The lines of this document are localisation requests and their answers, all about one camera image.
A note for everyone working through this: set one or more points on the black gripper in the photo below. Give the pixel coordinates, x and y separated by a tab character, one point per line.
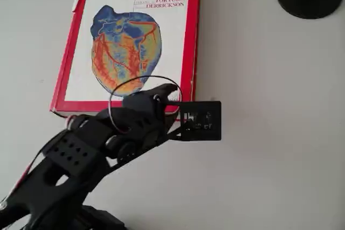
150	101

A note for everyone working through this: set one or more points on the red anatomy textbook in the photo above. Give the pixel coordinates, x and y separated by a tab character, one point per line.
81	52

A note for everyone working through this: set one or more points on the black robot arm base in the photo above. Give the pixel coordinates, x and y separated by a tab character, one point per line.
105	217

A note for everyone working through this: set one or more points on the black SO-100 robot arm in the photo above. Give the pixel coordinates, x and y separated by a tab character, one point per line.
64	165

